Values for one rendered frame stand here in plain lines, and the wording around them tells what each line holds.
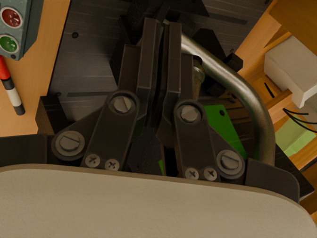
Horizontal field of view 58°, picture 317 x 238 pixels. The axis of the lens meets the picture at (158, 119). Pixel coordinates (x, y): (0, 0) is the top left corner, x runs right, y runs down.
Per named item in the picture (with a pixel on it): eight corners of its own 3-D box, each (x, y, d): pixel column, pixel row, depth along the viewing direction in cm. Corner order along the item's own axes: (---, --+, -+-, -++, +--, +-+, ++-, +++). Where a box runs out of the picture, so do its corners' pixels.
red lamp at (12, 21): (0, 21, 32) (3, 29, 31) (2, 3, 31) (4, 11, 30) (18, 23, 33) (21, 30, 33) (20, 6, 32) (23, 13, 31)
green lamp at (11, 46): (-3, 46, 34) (0, 54, 34) (-1, 31, 33) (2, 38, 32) (14, 47, 35) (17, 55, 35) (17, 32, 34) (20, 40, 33)
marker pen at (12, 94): (24, 107, 50) (27, 114, 49) (14, 110, 49) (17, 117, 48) (0, 48, 39) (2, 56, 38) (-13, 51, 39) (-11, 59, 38)
